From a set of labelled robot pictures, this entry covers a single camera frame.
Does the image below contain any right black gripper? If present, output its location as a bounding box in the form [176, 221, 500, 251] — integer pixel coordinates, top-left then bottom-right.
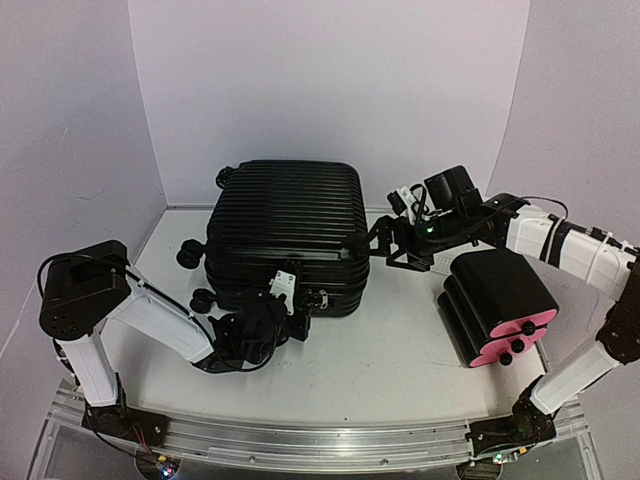
[356, 209, 467, 273]

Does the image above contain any silver zipper pull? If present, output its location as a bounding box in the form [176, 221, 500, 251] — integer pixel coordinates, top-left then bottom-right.
[319, 290, 331, 311]

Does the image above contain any black ribbed hard-shell suitcase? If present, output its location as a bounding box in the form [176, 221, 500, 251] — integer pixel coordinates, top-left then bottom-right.
[176, 159, 370, 318]

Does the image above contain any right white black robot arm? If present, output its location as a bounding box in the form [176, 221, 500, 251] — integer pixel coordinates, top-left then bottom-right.
[359, 166, 639, 458]

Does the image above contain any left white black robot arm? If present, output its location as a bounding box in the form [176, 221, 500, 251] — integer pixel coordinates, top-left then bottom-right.
[36, 240, 311, 438]

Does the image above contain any white perforated plastic basket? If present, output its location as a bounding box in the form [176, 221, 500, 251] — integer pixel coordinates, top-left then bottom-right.
[431, 251, 461, 276]

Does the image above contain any black pouch with pink end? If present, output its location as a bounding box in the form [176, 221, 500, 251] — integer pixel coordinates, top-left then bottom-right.
[450, 249, 559, 338]

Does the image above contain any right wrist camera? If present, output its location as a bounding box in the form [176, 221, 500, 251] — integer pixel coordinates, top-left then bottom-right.
[387, 184, 429, 226]

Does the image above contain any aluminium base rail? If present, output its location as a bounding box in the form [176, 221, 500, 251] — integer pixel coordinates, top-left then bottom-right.
[27, 381, 600, 479]

